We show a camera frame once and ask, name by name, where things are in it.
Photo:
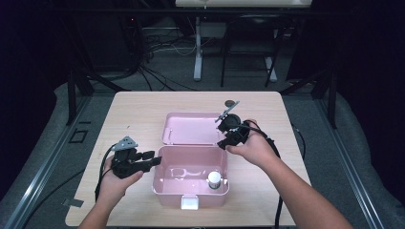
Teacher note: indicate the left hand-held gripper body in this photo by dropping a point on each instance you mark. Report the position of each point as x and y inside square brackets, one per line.
[124, 165]

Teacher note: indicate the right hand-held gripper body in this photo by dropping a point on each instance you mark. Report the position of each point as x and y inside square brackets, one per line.
[238, 130]

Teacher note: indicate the white pill bottle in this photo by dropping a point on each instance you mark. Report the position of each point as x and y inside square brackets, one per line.
[214, 178]

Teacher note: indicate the pink storage box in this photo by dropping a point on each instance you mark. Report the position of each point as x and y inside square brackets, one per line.
[191, 159]

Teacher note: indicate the person's left hand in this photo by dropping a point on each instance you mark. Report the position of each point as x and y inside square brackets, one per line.
[113, 189]

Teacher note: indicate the person's right hand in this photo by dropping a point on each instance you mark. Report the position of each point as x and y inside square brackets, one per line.
[258, 149]

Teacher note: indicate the black table grommet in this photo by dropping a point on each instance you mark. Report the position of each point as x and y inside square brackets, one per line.
[228, 103]

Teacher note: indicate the grey tape strip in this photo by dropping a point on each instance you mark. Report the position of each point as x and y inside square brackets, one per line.
[73, 203]

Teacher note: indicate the black metal stand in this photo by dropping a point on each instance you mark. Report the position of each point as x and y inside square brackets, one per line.
[71, 95]
[332, 101]

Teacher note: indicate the black chair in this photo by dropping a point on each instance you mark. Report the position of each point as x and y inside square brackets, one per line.
[251, 22]

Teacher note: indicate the white desk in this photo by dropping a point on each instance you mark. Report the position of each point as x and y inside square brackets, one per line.
[242, 2]

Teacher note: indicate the aluminium floor rail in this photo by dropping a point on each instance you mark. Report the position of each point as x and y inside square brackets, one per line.
[350, 171]
[47, 165]

